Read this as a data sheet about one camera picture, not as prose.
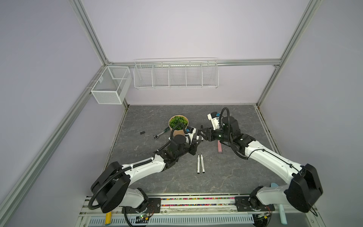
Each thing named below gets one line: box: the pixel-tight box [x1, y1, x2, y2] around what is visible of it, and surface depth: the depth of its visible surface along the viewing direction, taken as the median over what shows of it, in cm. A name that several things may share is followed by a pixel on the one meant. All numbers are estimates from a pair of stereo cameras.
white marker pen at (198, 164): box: [197, 154, 200, 175], surface depth 88 cm
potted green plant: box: [168, 114, 190, 137], surface depth 98 cm
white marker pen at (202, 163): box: [200, 153, 206, 174], surface depth 89 cm
